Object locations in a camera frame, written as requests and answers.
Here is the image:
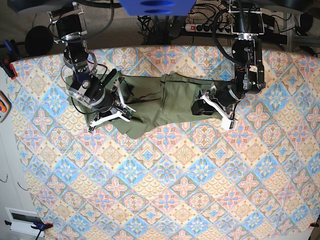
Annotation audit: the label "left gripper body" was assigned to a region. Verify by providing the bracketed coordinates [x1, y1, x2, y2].
[210, 81, 245, 113]

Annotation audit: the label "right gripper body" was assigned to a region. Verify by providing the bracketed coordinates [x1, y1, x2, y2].
[68, 77, 115, 115]

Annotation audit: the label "olive green t-shirt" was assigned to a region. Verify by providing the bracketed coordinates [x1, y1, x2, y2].
[83, 71, 225, 139]

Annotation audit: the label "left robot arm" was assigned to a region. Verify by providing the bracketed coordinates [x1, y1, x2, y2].
[191, 0, 266, 116]

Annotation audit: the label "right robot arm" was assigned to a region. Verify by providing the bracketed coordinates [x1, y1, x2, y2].
[49, 1, 117, 117]

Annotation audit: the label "black round stool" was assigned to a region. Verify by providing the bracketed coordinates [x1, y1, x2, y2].
[24, 25, 54, 57]

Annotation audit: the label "white power strip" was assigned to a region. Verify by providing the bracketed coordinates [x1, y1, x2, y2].
[184, 23, 231, 35]

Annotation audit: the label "patterned tile tablecloth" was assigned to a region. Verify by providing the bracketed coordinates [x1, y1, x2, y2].
[6, 50, 320, 240]

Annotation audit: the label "orange grey device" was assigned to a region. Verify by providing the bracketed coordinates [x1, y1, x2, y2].
[0, 91, 12, 123]

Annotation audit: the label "blue box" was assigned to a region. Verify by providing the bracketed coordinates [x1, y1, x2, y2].
[119, 0, 196, 16]

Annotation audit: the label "blue clamp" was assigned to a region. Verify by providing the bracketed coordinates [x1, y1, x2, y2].
[4, 220, 54, 231]

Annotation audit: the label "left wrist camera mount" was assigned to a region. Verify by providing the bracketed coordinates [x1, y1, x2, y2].
[199, 83, 238, 131]

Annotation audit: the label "tangled black cables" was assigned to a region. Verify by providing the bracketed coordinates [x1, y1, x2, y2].
[136, 15, 186, 46]

